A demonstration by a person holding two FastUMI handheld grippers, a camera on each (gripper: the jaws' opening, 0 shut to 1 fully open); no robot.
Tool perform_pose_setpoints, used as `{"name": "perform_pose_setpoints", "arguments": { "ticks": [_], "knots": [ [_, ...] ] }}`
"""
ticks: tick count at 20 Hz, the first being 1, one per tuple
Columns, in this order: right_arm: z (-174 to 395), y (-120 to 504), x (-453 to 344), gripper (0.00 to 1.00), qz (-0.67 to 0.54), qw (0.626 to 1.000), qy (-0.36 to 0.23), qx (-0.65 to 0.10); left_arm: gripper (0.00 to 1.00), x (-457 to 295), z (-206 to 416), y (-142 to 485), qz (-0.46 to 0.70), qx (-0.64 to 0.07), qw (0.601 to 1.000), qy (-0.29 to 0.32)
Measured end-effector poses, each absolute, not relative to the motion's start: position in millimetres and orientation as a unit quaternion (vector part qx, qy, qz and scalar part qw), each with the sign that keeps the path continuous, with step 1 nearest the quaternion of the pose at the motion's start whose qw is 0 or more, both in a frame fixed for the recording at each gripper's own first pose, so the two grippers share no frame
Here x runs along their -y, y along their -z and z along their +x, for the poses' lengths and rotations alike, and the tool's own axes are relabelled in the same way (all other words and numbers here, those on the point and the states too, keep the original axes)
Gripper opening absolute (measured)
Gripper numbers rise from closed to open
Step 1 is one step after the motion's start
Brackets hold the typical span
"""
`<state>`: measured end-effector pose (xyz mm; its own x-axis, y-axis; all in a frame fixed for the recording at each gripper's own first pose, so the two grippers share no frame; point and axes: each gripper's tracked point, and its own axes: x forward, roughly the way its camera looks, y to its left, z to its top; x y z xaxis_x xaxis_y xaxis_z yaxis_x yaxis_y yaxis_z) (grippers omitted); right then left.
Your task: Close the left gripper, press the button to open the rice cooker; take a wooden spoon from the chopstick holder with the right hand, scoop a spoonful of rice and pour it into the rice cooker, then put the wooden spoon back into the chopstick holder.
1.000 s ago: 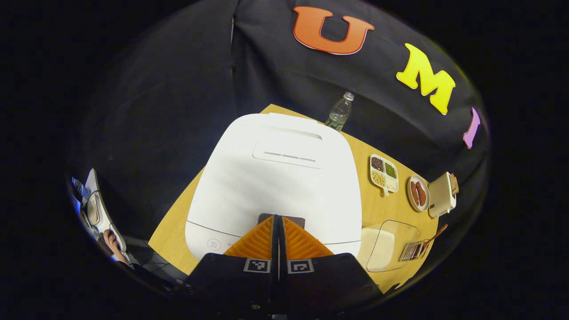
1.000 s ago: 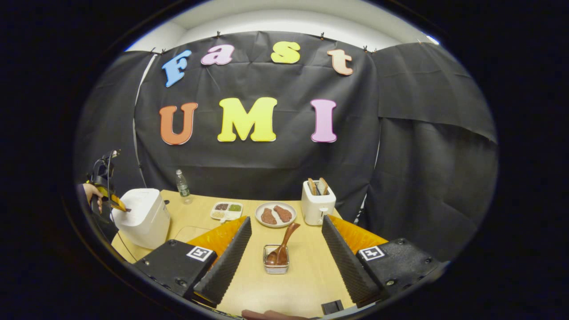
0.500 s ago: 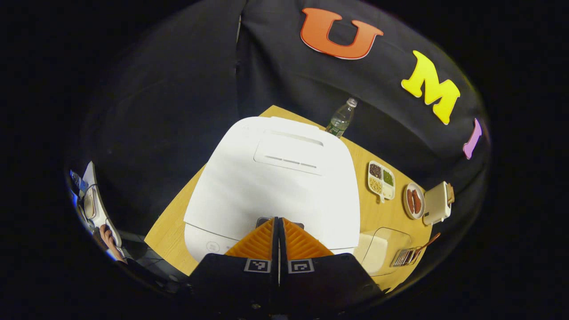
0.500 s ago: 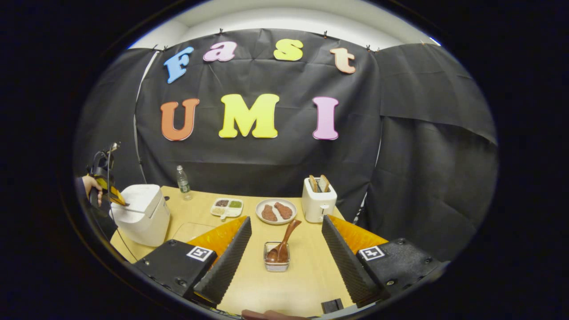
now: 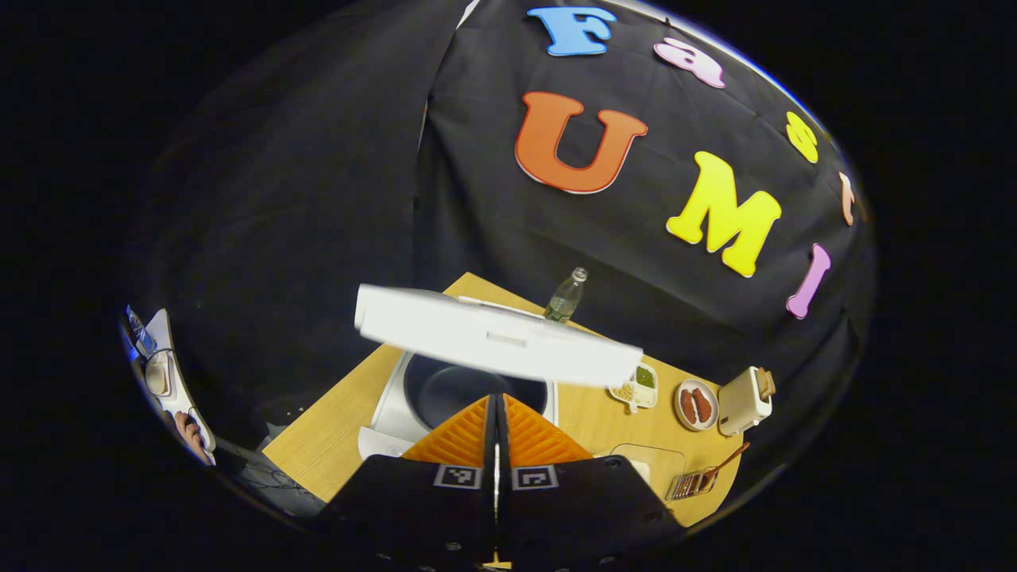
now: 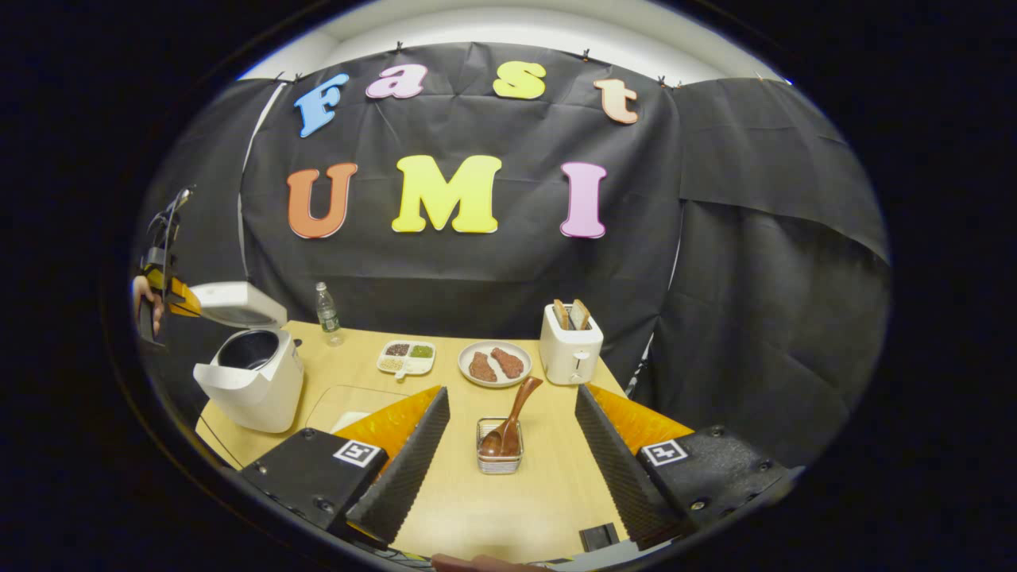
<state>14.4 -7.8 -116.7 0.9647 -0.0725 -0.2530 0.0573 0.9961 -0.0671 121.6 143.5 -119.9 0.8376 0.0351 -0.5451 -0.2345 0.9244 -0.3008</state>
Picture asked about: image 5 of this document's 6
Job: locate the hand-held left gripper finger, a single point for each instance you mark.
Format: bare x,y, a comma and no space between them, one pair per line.
504,453
491,445

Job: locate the white rice cooker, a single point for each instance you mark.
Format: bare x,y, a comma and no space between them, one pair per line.
493,338

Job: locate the clear chopstick holder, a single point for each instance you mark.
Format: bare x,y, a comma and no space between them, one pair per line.
691,485

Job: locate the brown wooden spoon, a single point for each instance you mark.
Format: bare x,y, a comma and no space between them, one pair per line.
727,463

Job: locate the white divided bean dish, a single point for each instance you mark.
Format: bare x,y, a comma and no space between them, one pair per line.
636,389

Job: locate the clear plastic water bottle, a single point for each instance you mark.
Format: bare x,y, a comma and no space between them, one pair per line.
564,300

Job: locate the brown sausage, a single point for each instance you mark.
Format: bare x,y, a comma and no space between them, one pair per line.
702,404
688,406

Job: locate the white round plate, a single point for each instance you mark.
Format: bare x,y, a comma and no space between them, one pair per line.
696,383

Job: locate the white toaster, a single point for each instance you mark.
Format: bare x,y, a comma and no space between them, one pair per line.
743,401

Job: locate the black backdrop cloth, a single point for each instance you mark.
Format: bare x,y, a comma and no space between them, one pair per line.
318,238

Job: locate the toast bread slice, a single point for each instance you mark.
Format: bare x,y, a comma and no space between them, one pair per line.
765,383

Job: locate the white side desk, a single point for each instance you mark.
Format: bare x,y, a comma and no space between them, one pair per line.
163,373

